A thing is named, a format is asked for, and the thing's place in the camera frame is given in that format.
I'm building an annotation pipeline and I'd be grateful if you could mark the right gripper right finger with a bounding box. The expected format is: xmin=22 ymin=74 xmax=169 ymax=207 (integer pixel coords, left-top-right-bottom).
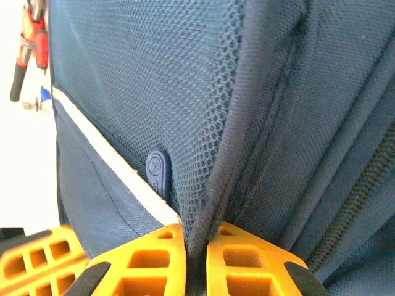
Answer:
xmin=206 ymin=223 xmax=330 ymax=296

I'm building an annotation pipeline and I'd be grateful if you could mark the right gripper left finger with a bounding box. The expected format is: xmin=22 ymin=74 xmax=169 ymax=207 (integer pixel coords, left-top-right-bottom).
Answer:
xmin=63 ymin=223 xmax=188 ymax=296

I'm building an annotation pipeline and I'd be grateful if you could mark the navy blue backpack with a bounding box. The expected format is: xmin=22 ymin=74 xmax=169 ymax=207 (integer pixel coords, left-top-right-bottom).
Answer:
xmin=48 ymin=0 xmax=395 ymax=296

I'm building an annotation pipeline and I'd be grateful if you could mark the red pipe wrench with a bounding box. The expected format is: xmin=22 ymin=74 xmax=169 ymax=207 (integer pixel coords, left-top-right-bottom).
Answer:
xmin=9 ymin=0 xmax=49 ymax=103

